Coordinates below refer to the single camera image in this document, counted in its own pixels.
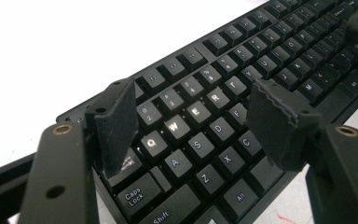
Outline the black computer keyboard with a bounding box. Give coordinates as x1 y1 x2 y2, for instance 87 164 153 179
55 0 358 224

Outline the white foam board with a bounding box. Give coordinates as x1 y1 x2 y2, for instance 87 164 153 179
0 0 358 224

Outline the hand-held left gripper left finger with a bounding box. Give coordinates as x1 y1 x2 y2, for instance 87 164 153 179
85 77 140 178

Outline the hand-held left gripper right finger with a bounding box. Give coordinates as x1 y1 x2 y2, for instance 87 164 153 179
245 77 324 173

